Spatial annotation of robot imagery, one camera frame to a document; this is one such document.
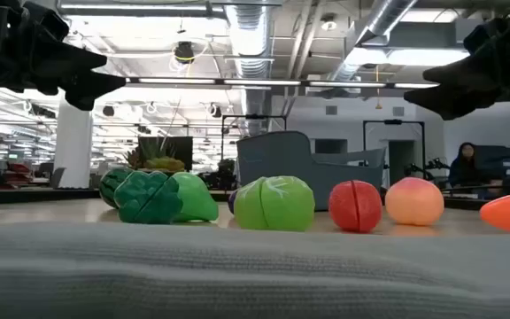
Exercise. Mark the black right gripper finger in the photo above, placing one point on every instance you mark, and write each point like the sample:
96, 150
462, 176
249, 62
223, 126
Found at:
472, 68
454, 99

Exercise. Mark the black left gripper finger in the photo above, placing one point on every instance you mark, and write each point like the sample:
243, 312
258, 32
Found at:
73, 57
91, 88

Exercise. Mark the striped green toy watermelon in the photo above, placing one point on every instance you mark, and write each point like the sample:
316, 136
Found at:
109, 186

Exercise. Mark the peach-coloured toy peach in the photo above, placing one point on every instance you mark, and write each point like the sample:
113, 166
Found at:
414, 201

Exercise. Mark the dark green toy broccoli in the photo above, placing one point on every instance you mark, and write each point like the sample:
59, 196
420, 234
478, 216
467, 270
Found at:
149, 199

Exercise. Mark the red toy strawberry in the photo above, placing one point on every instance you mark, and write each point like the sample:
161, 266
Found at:
354, 206

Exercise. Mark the dark purple toy eggplant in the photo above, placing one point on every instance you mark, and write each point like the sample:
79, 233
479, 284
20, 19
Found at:
231, 203

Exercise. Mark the light green toy cabbage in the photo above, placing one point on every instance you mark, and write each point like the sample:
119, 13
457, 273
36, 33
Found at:
277, 204

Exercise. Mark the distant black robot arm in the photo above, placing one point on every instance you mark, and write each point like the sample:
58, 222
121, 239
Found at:
427, 167

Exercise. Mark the white building column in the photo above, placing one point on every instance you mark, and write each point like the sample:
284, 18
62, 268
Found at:
73, 146

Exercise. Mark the person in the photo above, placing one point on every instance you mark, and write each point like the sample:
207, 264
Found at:
463, 170

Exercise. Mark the black monitor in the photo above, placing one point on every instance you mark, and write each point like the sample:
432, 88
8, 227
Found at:
494, 159
184, 150

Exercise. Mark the potted succulent plant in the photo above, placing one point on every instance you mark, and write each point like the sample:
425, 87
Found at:
162, 163

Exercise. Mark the long ceiling light bar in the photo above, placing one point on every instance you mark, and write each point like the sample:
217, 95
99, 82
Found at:
259, 82

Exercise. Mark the teal plastic bin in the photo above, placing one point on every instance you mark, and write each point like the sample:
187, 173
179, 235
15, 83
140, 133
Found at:
281, 155

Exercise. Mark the grey folded cloth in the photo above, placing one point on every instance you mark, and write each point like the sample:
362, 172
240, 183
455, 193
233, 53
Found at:
255, 274

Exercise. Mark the slanted silver air duct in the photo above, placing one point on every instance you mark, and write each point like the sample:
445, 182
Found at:
370, 26

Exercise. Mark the round silver air duct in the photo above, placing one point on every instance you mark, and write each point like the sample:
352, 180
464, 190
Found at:
250, 44

